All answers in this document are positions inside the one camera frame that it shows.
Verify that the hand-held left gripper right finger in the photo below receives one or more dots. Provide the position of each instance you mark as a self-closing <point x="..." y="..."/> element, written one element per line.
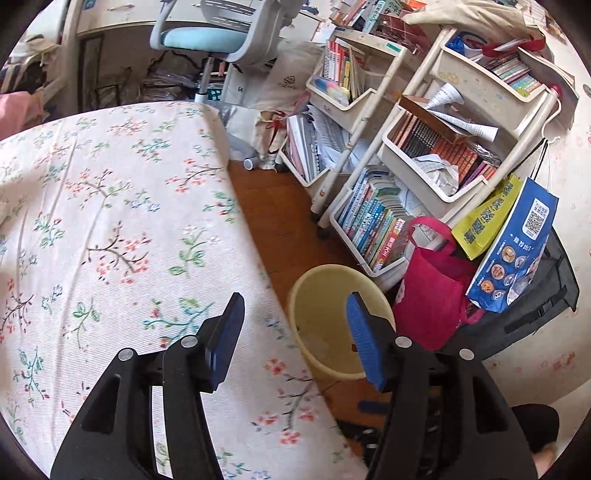
<point x="367" y="346"/>

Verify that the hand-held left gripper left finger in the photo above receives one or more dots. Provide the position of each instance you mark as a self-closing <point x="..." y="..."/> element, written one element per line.
<point x="226" y="341"/>

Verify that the pale yellow plastic bin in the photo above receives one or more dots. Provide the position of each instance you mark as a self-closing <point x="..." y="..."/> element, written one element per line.
<point x="323" y="300"/>

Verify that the pink tote bag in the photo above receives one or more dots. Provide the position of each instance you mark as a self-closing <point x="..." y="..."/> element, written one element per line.
<point x="429" y="295"/>

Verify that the row of blue and green books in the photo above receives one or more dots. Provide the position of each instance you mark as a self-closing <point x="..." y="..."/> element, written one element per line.
<point x="374" y="221"/>

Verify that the yellow shopping bag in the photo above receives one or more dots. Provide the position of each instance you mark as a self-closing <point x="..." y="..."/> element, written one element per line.
<point x="489" y="217"/>

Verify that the blue paper bag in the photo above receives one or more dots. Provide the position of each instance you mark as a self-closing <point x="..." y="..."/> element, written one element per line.
<point x="521" y="244"/>

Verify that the person's leg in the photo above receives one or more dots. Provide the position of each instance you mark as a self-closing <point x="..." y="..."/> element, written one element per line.
<point x="535" y="427"/>

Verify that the row of orange and black books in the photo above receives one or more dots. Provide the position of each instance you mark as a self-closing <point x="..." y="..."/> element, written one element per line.
<point x="438" y="147"/>

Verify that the stack of white notebooks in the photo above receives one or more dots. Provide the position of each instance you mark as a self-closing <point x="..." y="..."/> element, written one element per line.
<point x="304" y="143"/>

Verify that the paper bag with red ribbon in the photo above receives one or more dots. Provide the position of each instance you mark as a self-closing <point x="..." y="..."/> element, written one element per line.
<point x="272" y="134"/>

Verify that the large cream rolling cart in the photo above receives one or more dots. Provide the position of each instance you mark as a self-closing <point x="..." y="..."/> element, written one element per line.
<point x="489" y="152"/>

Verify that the small cream rolling cart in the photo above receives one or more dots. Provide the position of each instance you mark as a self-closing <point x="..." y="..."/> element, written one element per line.
<point x="351" y="108"/>

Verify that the rolled white printed paper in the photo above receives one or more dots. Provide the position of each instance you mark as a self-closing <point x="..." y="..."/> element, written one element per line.
<point x="450" y="106"/>

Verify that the white paper bag leaf print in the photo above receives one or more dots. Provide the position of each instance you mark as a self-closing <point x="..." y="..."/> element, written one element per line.
<point x="286" y="78"/>

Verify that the row of thin colourful books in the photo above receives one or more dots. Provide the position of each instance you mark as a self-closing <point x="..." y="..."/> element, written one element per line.
<point x="339" y="64"/>

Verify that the grey and blue desk chair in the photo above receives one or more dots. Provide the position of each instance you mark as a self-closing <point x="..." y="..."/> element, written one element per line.
<point x="203" y="39"/>

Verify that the pink blanket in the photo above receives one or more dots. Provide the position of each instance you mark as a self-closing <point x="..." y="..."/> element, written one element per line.
<point x="18" y="113"/>

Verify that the row of pastel books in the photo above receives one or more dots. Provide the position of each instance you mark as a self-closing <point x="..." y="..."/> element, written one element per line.
<point x="512" y="71"/>

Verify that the clear red acrylic box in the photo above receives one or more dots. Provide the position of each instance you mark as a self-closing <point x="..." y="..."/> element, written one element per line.
<point x="406" y="30"/>

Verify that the pile of books on cart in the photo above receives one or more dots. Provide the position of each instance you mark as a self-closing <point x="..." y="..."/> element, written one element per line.
<point x="364" y="11"/>

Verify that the white desk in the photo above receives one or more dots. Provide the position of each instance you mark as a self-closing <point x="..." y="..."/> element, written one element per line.
<point x="115" y="18"/>

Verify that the cream cloth tote bag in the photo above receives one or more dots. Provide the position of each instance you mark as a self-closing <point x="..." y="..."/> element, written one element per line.
<point x="480" y="16"/>

